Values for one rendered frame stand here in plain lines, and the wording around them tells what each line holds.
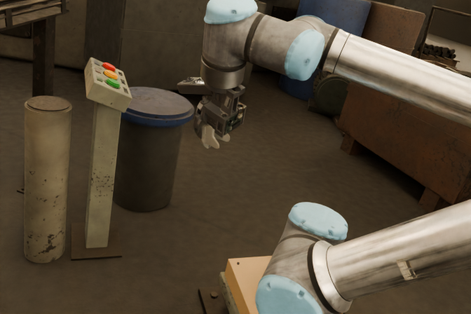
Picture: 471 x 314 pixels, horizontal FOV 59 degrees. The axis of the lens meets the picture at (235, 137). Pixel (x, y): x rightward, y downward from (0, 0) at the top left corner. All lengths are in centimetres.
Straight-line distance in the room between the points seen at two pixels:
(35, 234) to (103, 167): 28
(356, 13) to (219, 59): 281
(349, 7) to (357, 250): 279
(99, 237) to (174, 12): 156
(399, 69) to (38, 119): 90
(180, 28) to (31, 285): 176
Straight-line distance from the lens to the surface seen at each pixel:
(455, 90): 87
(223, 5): 76
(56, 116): 121
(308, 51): 72
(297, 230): 104
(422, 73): 86
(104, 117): 126
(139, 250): 153
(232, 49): 76
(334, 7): 347
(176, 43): 268
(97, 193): 139
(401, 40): 382
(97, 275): 143
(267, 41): 73
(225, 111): 87
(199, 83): 90
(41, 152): 126
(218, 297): 139
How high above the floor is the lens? 99
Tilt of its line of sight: 23 degrees down
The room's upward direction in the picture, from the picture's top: 13 degrees clockwise
